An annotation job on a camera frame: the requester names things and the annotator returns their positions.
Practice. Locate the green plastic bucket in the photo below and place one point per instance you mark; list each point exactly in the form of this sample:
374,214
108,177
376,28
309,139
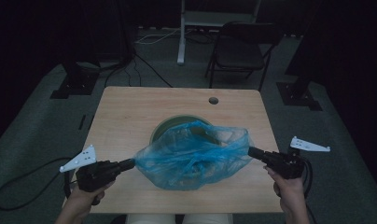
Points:
171,122

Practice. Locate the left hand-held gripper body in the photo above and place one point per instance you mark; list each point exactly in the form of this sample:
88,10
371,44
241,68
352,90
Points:
96,175

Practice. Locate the person's right hand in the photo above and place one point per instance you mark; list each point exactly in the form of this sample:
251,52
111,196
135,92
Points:
289,189

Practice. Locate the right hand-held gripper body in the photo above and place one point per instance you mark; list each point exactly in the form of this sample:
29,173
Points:
286,163

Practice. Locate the white metal stand frame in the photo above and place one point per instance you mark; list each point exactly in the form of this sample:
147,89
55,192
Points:
182,37

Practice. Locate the person's left hand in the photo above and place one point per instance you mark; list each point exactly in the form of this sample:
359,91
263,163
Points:
84,197

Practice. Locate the black floor tape strip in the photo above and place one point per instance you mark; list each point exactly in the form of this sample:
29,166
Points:
91,121
82,122

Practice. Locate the blue plastic bag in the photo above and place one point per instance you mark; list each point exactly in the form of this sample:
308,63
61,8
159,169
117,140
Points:
189,158

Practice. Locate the black stand base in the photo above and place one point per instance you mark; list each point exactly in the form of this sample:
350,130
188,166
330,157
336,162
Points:
298,96
74,84

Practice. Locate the black folding chair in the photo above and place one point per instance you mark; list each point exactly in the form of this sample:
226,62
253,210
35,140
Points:
239,49

